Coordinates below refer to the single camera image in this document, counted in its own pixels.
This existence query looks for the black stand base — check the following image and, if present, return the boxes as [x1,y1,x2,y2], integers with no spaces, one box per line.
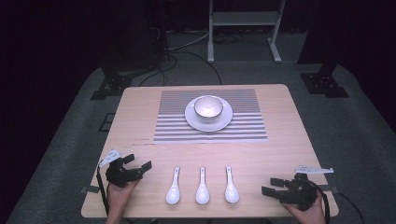
[296,60,350,99]
[90,65,134,102]

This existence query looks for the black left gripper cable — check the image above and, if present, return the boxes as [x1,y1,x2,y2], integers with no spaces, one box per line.
[95,164,111,217]

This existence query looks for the white metal stand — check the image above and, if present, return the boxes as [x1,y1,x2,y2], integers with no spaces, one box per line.
[206,0,287,64]

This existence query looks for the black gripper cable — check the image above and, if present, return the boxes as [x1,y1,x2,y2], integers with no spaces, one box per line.
[303,177,331,224]
[95,164,111,217]

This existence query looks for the grey table strap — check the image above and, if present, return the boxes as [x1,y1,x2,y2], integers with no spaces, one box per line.
[319,184,340,194]
[80,185,101,194]

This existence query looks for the white round plate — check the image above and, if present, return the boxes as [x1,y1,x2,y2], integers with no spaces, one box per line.
[184,95,234,133]

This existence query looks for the grey striped placemat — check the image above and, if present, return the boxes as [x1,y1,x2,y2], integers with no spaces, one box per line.
[152,89,269,145]

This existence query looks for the person's right hand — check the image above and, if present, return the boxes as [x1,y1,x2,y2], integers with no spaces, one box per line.
[281,193,327,224]

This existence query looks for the dark floor hatch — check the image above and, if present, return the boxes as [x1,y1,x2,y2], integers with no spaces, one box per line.
[98,112,117,133]

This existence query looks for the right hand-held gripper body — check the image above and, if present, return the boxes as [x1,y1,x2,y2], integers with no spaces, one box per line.
[281,164,335,211]

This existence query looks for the person's left hand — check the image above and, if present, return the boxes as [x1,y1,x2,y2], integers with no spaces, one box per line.
[106,180,140,217]

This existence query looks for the white ceramic bowl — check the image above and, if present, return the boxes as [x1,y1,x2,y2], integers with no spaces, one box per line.
[192,94,224,125]

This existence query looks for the grey floor cable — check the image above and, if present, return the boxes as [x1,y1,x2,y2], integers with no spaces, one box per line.
[167,30,210,51]

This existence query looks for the thin black cable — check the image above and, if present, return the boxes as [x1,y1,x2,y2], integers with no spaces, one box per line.
[337,191,366,224]

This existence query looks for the black floor cable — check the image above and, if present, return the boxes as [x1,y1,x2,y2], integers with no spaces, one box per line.
[137,50,223,88]

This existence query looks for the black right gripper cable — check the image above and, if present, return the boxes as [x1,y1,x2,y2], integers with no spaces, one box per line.
[303,177,331,224]

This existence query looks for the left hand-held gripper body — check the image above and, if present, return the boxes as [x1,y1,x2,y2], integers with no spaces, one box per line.
[98,149,145,189]

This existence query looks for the white ceramic soup spoon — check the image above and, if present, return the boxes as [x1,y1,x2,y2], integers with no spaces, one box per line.
[224,164,241,204]
[194,165,211,205]
[164,165,182,205]

